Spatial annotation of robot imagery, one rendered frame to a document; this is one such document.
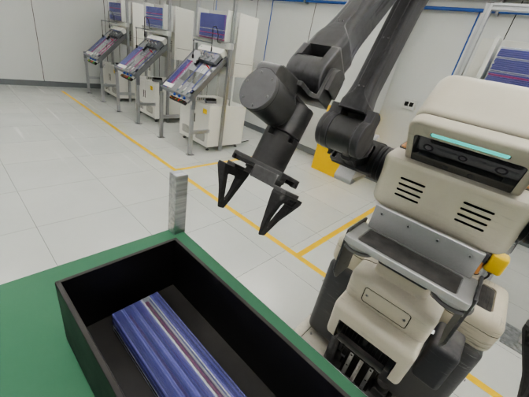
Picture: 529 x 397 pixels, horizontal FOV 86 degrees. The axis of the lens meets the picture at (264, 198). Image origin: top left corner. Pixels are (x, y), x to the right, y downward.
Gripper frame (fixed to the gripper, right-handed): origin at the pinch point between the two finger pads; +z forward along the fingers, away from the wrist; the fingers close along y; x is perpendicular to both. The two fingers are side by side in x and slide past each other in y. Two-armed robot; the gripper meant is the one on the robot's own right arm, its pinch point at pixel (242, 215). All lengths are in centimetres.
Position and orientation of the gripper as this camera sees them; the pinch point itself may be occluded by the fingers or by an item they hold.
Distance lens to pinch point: 46.4
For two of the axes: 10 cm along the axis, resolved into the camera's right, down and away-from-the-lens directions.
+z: -4.5, 8.9, 0.8
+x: 5.1, 1.8, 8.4
